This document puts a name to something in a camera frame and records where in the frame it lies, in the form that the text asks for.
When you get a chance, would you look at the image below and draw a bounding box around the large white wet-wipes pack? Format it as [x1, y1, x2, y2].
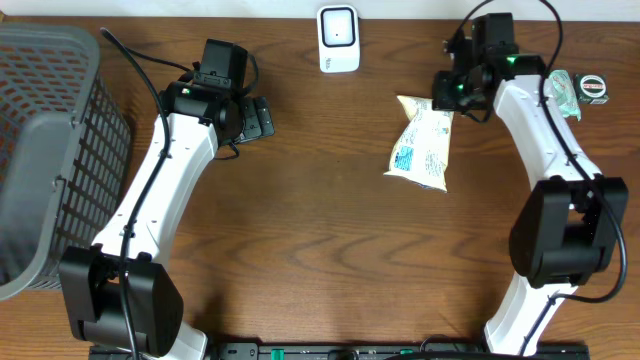
[384, 95, 454, 192]

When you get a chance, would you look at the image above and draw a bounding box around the teal crinkled snack packet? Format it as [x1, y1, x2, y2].
[549, 70, 582, 121]

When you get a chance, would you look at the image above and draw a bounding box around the small dark green box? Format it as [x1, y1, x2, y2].
[573, 74, 609, 105]

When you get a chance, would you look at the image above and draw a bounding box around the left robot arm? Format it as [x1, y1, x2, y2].
[59, 39, 275, 359]

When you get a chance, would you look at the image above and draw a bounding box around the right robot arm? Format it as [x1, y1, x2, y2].
[432, 13, 629, 358]

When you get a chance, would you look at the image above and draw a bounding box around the white barcode scanner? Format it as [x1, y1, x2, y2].
[316, 4, 361, 73]

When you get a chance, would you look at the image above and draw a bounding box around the grey plastic mesh basket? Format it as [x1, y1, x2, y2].
[1, 23, 132, 299]

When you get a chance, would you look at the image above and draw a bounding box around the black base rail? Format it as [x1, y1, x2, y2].
[87, 341, 591, 360]

